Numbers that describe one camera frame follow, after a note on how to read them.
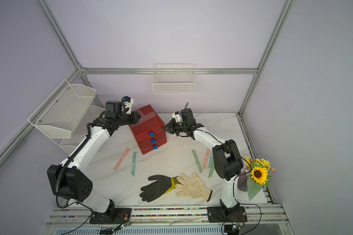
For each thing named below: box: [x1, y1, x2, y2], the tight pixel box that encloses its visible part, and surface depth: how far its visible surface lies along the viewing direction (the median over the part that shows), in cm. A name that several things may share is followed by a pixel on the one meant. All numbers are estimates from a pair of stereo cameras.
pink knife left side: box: [113, 147, 129, 170], surface depth 97 cm
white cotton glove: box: [175, 172, 213, 202], surface depth 84 cm
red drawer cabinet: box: [128, 104, 168, 155], surface depth 88 cm
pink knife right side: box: [202, 147, 211, 169], surface depth 95 cm
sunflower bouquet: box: [244, 155, 277, 202], surface depth 63 cm
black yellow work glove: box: [139, 174, 181, 203], surface depth 83 cm
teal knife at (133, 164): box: [130, 151, 137, 177], surface depth 95 cm
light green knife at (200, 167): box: [191, 149, 203, 174], surface depth 95 cm
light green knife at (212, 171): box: [207, 163, 215, 178], surface depth 90 cm
